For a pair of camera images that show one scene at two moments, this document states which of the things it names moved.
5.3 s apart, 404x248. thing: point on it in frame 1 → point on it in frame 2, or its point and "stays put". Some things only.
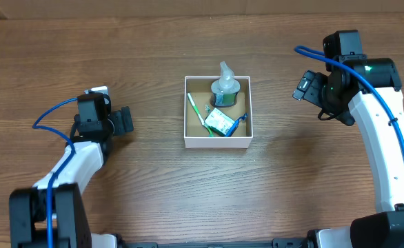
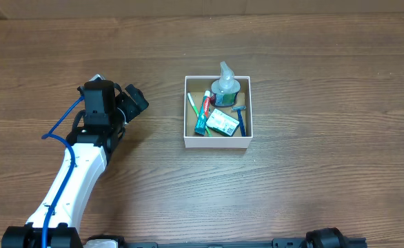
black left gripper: [125, 120] → [133, 101]
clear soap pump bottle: [225, 91] stays put
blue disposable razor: [241, 118] → [241, 121]
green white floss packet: [218, 122] stays put
